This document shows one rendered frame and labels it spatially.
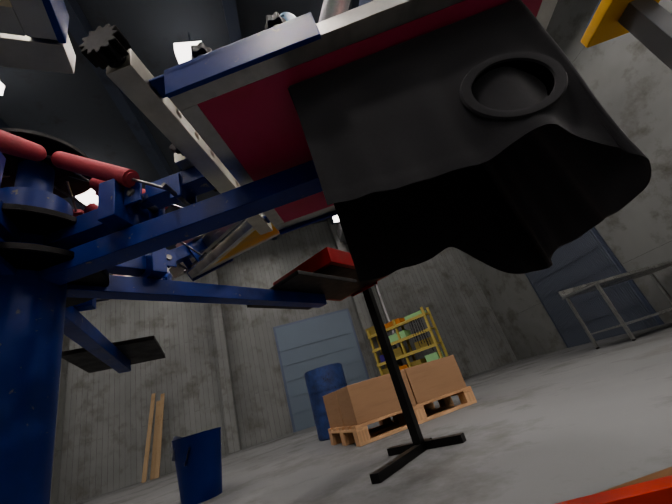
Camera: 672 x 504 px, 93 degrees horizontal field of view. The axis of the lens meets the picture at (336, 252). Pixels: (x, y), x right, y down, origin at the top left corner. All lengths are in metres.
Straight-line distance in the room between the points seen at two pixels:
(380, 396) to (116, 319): 10.19
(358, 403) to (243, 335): 7.99
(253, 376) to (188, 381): 1.87
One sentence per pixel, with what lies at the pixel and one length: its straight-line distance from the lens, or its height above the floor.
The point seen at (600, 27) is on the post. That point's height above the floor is 0.92.
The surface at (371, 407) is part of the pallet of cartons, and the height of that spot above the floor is 0.26.
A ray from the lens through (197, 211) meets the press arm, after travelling 0.89.
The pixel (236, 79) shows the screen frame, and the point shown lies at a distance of 0.71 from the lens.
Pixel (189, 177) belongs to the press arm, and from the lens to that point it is 0.97.
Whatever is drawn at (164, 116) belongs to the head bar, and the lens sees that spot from 0.82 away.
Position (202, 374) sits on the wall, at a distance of 10.95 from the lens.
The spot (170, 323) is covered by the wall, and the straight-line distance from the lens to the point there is 11.61.
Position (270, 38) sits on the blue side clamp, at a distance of 0.71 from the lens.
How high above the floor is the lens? 0.37
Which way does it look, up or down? 24 degrees up
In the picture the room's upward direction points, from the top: 17 degrees counter-clockwise
